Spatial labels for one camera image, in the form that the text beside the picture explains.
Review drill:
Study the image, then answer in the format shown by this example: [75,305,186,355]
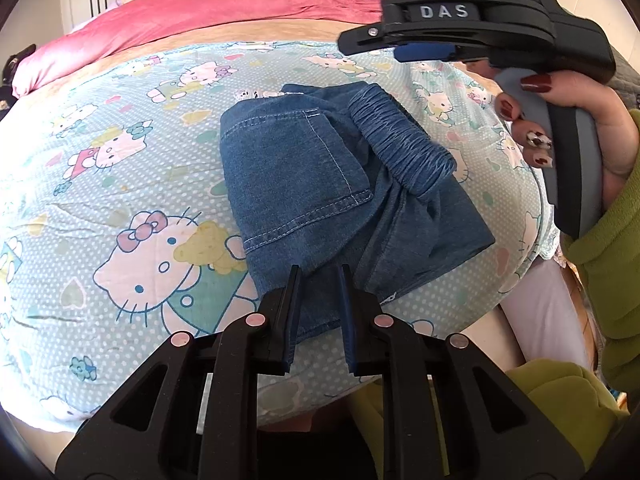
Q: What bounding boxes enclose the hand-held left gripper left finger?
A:
[55,264,303,480]

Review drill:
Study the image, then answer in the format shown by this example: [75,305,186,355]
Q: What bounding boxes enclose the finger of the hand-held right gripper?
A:
[392,42,496,68]
[337,0,557,56]

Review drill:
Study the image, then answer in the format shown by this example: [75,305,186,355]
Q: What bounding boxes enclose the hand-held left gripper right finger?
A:
[340,263,586,480]

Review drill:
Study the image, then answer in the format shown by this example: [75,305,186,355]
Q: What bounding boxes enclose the blue denim pants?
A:
[220,81,497,346]

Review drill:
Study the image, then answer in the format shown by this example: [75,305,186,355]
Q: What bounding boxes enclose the person's right hand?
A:
[497,71,640,206]

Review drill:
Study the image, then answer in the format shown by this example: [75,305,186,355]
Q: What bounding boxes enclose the white mattress edge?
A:
[467,305,526,376]

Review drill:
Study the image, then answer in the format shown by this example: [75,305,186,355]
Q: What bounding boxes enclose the lavender cloth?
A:
[502,260,591,376]

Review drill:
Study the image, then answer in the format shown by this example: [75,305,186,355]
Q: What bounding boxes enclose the pink duvet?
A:
[11,0,436,100]

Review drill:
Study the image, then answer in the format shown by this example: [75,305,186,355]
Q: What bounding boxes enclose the cartoon cat printed blanket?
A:
[0,40,558,433]

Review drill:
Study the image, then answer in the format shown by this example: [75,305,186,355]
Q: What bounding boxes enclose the dark object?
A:
[0,44,37,111]

